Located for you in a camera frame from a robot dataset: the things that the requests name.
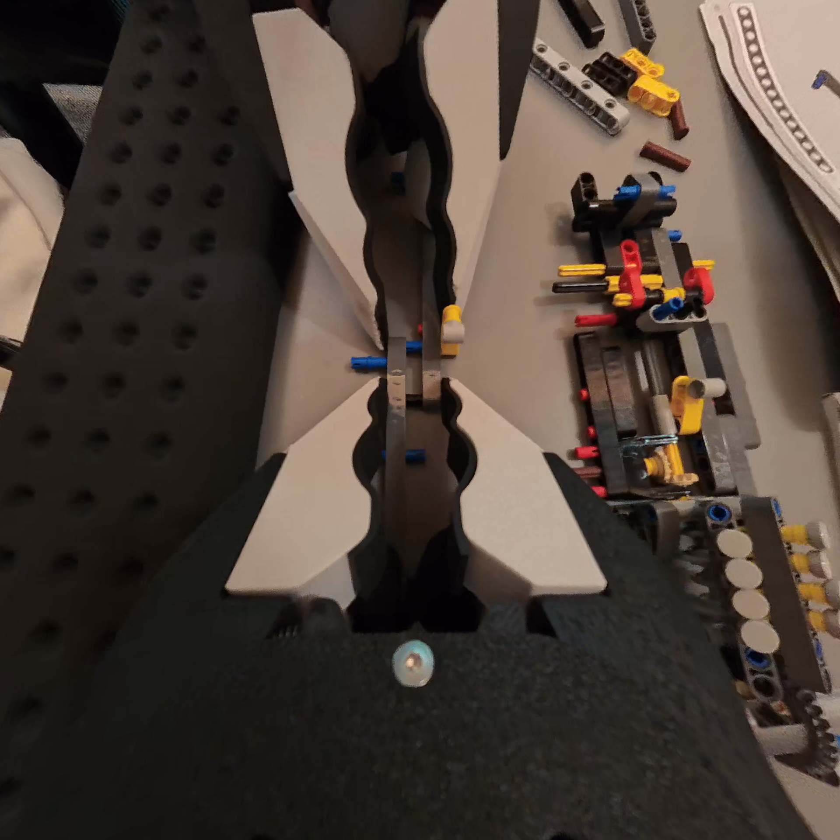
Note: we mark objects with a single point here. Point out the open instruction booklet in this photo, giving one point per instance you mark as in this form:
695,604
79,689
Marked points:
774,79

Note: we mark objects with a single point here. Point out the long dark grey lego beam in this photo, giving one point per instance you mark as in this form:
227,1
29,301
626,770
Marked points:
397,420

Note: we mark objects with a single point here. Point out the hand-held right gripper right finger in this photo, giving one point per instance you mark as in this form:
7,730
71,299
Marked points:
531,518

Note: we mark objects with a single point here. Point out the light grey lego beam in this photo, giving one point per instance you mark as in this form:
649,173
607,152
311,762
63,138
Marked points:
577,85

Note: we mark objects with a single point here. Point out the partly built lego chassis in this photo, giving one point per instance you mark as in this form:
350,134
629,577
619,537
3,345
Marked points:
656,394

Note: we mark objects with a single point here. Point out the yellow lego connector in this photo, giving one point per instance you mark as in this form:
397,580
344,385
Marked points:
653,92

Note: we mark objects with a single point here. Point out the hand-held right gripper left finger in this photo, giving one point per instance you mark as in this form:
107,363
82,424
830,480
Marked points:
302,518

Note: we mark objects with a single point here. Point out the blue lego pin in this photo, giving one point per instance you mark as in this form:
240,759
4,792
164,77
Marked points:
415,455
367,361

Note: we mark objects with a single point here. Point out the black dimpled mat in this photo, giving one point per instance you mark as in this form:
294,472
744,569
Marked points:
131,328

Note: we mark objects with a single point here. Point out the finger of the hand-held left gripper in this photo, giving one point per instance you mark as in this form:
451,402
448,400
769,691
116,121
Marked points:
308,131
472,131

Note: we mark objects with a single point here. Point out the black lego connector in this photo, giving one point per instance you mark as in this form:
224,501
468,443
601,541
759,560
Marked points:
609,73

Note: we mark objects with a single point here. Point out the dark grey short lego beam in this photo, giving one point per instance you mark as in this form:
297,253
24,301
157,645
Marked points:
636,26

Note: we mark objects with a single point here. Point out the black lego beam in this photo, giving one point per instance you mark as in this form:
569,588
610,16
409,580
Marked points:
583,23

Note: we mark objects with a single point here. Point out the brown lego pin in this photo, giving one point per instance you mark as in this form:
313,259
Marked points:
678,120
665,156

